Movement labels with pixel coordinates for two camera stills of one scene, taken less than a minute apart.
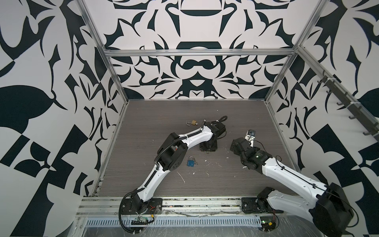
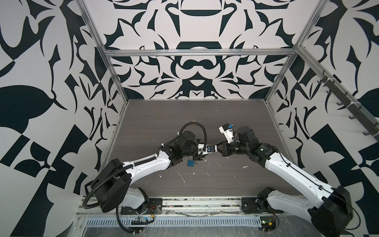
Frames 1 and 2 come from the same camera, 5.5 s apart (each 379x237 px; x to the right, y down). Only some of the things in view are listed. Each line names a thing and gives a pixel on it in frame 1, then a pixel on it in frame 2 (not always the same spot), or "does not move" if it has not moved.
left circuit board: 140,220 does not move
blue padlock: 191,162 does not move
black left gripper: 204,149 to 198,158
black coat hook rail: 354,109 does not move
